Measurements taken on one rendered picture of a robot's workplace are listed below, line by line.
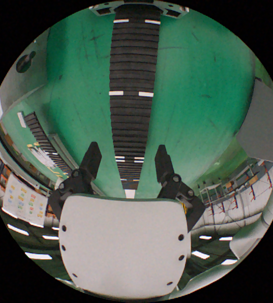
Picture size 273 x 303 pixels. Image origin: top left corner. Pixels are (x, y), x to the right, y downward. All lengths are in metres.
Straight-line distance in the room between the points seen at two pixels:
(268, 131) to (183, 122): 0.21
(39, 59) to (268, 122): 0.41
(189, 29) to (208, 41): 0.03
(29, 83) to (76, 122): 0.11
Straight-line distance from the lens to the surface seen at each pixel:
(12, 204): 3.09
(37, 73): 0.18
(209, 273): 0.53
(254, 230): 0.46
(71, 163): 0.29
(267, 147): 0.27
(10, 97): 0.16
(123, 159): 0.16
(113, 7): 0.15
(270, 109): 0.27
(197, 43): 0.16
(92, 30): 0.16
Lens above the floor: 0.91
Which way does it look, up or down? 42 degrees down
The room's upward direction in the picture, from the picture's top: 180 degrees clockwise
